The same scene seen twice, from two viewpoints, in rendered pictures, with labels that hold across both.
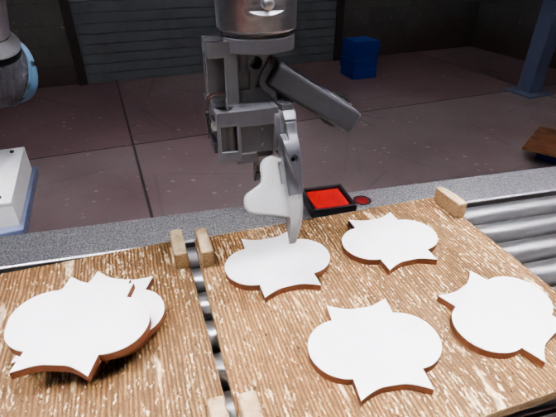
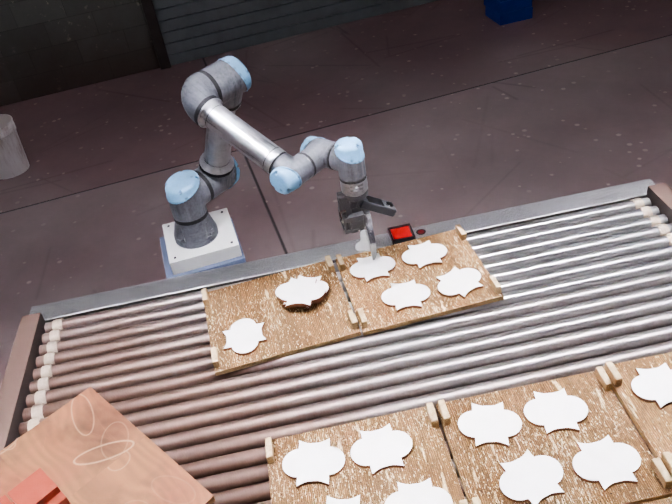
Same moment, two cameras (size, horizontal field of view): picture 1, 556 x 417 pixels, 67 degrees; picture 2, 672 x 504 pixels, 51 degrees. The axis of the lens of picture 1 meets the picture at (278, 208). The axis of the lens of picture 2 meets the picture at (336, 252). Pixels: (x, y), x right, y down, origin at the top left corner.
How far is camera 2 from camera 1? 1.59 m
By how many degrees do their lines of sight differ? 10
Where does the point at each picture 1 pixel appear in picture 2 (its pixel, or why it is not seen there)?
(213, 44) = (341, 199)
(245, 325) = (359, 291)
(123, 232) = (300, 257)
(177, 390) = (337, 311)
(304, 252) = (384, 262)
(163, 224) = (318, 252)
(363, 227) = (413, 249)
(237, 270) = (355, 271)
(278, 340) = (371, 295)
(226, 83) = (346, 208)
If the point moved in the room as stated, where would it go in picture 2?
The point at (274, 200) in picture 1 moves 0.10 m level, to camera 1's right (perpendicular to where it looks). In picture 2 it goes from (365, 245) to (400, 243)
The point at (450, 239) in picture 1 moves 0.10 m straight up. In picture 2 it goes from (454, 252) to (453, 225)
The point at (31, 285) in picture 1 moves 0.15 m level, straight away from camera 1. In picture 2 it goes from (272, 282) to (250, 260)
